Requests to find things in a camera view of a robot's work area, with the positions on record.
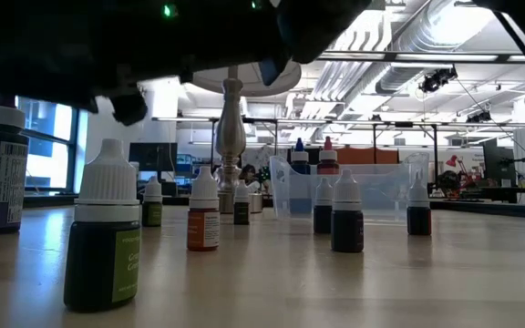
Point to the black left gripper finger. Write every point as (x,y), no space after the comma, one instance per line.
(89,104)
(129,108)

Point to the small green food coloring bottle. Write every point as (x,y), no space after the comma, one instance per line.
(98,264)
(152,214)

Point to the large purple food coloring bottle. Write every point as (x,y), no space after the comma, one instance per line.
(3,182)

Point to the small orange food coloring bottle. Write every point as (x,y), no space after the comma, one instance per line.
(203,228)

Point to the small black food coloring bottle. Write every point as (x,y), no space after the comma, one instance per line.
(241,214)

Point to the large blue food coloring bottle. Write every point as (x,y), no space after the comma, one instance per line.
(300,157)

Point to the large pink food coloring bottle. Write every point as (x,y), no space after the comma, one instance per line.
(327,164)

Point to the small dark blue coloring bottle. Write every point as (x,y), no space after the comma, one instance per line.
(322,221)

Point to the small purple food coloring bottle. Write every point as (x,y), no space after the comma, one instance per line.
(346,232)

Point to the clear plastic bin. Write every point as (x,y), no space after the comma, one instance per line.
(372,191)

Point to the small dark red coloring bottle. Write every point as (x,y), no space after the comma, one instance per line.
(418,223)

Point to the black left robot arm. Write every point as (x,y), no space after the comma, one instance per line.
(107,45)

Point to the large window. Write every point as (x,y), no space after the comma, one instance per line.
(48,127)

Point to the black computer monitor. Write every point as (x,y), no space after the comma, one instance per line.
(499,161)
(153,157)

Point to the silver table lamp white shade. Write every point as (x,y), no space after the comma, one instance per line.
(230,132)

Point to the person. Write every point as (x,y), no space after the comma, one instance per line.
(247,173)

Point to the red desk lamp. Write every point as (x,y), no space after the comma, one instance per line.
(451,160)

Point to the black background robot stand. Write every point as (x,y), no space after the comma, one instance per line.
(522,160)

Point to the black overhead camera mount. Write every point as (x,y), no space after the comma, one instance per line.
(435,81)

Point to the black ceiling camera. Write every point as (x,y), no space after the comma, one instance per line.
(479,117)

